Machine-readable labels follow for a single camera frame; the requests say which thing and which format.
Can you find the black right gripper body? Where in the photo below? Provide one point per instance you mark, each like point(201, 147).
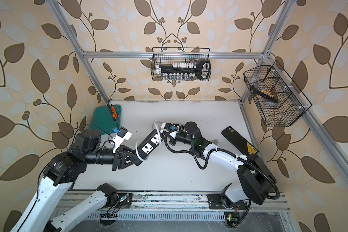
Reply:
point(181, 137)

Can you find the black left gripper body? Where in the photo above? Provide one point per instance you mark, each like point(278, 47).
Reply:
point(117, 158)

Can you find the black white power strip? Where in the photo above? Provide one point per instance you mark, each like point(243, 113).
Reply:
point(146, 147)

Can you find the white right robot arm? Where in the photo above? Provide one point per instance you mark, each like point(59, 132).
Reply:
point(255, 181)

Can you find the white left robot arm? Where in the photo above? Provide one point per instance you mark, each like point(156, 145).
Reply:
point(61, 173)

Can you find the green plastic tool case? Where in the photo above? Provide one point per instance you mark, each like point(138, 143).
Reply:
point(103, 119)

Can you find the flat black box yellow label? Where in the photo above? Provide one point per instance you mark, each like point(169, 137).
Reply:
point(239, 142)

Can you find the black socket bit set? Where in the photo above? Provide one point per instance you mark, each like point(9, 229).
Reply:
point(197, 70)

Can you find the dark tool in right basket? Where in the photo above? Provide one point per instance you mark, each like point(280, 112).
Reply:
point(265, 95)

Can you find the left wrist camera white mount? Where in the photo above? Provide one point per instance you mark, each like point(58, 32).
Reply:
point(122, 134)

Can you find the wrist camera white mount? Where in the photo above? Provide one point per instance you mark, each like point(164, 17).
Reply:
point(169, 126)
point(122, 134)

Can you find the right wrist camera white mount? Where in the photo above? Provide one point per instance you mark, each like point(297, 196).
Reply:
point(169, 126)

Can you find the orange handled pliers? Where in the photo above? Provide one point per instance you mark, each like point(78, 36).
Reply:
point(113, 111)

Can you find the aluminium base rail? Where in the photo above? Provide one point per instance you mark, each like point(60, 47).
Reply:
point(174, 206)

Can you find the black wire basket back wall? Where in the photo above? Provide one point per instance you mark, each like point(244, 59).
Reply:
point(168, 55)

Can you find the black wire basket wall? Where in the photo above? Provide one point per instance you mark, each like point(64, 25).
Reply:
point(292, 102)
point(168, 55)

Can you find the black wire basket right wall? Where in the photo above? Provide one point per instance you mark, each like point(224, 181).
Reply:
point(292, 102)

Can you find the aluminium frame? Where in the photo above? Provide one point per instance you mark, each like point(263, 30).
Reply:
point(327, 142)

